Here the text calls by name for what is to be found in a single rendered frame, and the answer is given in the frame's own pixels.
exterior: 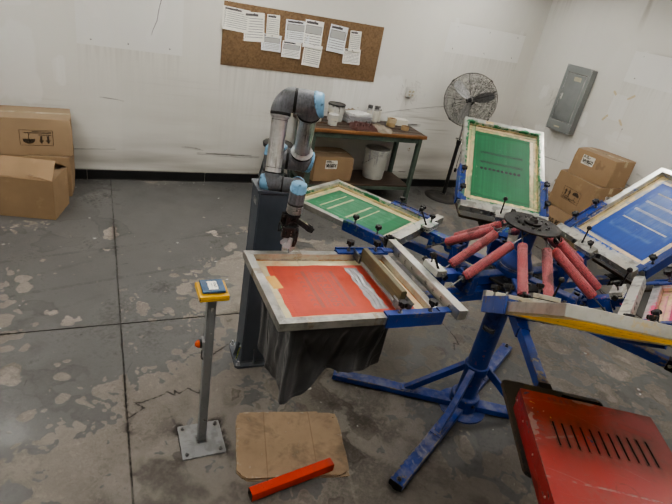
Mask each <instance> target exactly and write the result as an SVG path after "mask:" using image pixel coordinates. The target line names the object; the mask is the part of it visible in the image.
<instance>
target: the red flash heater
mask: <svg viewBox="0 0 672 504"><path fill-rule="evenodd" d="M515 398H516V399H515V400H516V402H515V404H514V406H513V410H514V414H515V418H516V422H517V425H518V429H519V433H520V437H521V440H522V444H523V448H524V452H525V455H526V459H527V463H528V466H529V470H530V474H531V478H532V481H533V485H534V489H535V493H536V496H537V500H538V504H672V452H671V450H670V448H669V447H668V445H667V443H666V442H665V440H664V438H663V437H662V435H661V433H660V432H659V430H658V428H657V427H656V425H655V423H654V422H653V420H652V418H651V417H648V416H644V415H639V414H635V413H630V412H626V411H621V410H617V409H612V408H608V407H603V406H599V405H594V404H590V403H585V402H581V401H576V400H572V399H567V398H563V397H558V396H554V395H549V394H545V393H540V392H536V391H531V390H527V389H522V388H520V389H519V391H518V393H517V395H516V397H515Z"/></svg>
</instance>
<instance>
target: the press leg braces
mask: <svg viewBox="0 0 672 504"><path fill-rule="evenodd" d="M464 368H465V360H463V361H461V362H458V363H456V364H453V365H451V366H448V367H445V368H443V369H440V370H438V371H435V372H433V373H430V374H428V375H425V376H423V377H420V378H418V379H415V380H413V381H410V382H408V383H405V382H401V390H405V391H410V392H414V393H418V387H421V386H424V385H426V384H429V383H431V382H434V381H436V380H439V379H442V378H444V377H447V376H449V375H452V374H454V373H457V372H460V371H462V370H464ZM474 374H475V372H474V371H472V370H470V369H469V370H468V372H467V373H466V375H465V377H464V379H463V381H462V383H461V384H460V386H459V388H458V390H457V391H456V393H455V395H454V397H453V398H452V400H451V402H450V404H449V405H448V407H447V409H446V410H445V412H444V414H443V416H442V417H441V419H440V421H437V423H436V424H435V425H434V426H433V428H432V429H431V430H430V432H431V433H433V434H434V435H436V436H437V437H439V438H441V437H442V435H443V434H444V433H445V431H446V430H447V429H448V427H447V426H446V425H447V423H448V421H449V420H450V418H451V416H452V415H453V413H454V411H455V409H456V408H457V406H458V404H459V402H460V401H461V399H462V397H463V395H464V393H465V392H466V390H467V388H468V386H469V384H470V383H471V381H472V379H473V377H474ZM487 378H489V379H490V380H491V382H492V383H493V384H494V386H495V387H496V388H497V390H498V391H499V392H500V394H501V395H502V396H503V392H502V388H501V383H502V382H501V381H500V380H499V378H498V377H497V376H496V374H495V373H494V372H493V370H492V369H491V368H490V366H489V371H488V373H487V376H486V377H485V378H483V380H485V381H486V379H487ZM503 397H504V396H503Z"/></svg>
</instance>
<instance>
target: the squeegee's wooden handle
mask: <svg viewBox="0 0 672 504"><path fill-rule="evenodd" d="M360 261H361V262H363V263H364V264H365V265H366V266H367V268H368V269H369V270H370V271H371V272H372V274H373V275H374V276H375V277H376V278H377V279H378V281H379V282H380V283H381V284H382V285H383V287H384V288H385V289H386V290H387V291H388V293H389V294H390V295H391V296H392V297H393V296H394V295H395V296H396V297H397V299H398V300H399V299H405V298H406V295H407V291H406V290H405V289H404V288H403V287H402V285H401V284H400V283H399V282H398V281H397V280H396V279H395V278H394V277H393V275H392V274H391V273H390V272H389V271H388V270H387V269H386V268H385V267H384V265H383V264H382V263H381V262H380V261H379V260H378V259H377V258H376V257H375V255H374V254H373V253H372V252H371V251H370V250H369V249H368V248H363V251H362V254H361V260H360ZM393 298H394V297H393Z"/></svg>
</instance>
